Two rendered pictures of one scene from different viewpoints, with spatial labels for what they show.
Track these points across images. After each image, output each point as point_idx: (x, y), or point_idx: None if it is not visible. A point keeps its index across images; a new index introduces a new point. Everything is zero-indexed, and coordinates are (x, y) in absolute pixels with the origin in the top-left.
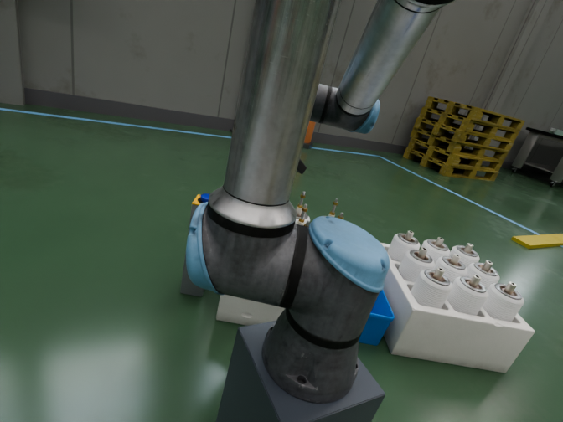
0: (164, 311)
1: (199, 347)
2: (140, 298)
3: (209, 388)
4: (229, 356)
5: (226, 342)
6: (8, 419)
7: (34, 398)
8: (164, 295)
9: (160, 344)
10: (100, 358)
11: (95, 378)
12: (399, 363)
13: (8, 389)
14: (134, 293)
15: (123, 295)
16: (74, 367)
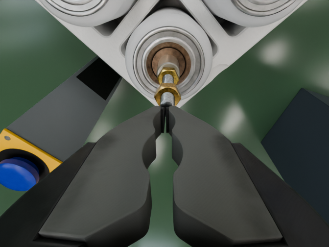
0: (130, 116)
1: (191, 112)
2: (103, 127)
3: (230, 126)
4: (218, 96)
5: (203, 88)
6: (172, 202)
7: (166, 194)
8: (107, 107)
9: (168, 135)
10: (157, 168)
11: (172, 174)
12: None
13: (154, 200)
14: (93, 129)
15: (93, 137)
16: (156, 179)
